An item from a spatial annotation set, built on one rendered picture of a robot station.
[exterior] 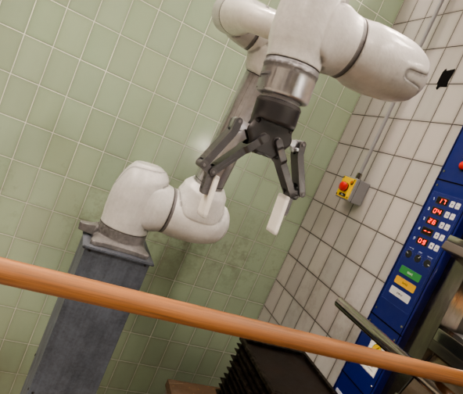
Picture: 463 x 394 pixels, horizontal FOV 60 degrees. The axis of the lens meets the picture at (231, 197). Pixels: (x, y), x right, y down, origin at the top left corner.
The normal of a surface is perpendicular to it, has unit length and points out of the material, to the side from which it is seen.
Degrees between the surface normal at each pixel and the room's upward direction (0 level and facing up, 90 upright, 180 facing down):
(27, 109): 90
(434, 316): 90
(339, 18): 85
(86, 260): 90
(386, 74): 114
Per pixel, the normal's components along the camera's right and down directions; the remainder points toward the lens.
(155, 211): 0.35, 0.28
